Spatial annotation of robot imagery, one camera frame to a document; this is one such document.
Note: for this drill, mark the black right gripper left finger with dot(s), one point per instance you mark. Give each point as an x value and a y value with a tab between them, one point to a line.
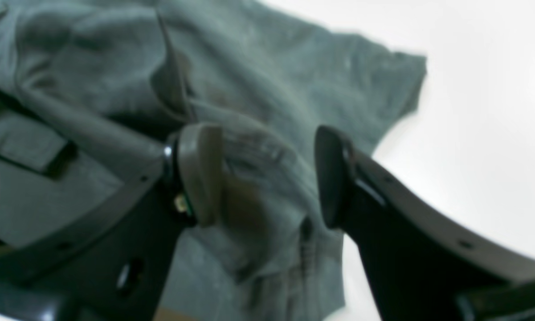
112	264

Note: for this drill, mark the grey t-shirt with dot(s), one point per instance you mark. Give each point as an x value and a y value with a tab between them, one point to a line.
89	90

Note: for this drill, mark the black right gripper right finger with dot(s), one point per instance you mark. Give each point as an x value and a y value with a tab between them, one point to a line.
420	265

